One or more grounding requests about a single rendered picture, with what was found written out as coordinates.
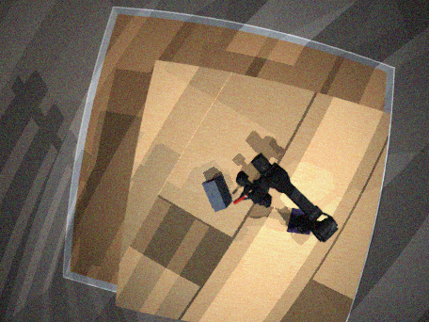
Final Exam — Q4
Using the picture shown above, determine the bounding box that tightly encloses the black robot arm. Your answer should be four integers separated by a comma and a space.
249, 153, 338, 243

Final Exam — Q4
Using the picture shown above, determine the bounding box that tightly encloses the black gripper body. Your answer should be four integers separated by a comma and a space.
236, 171, 273, 208

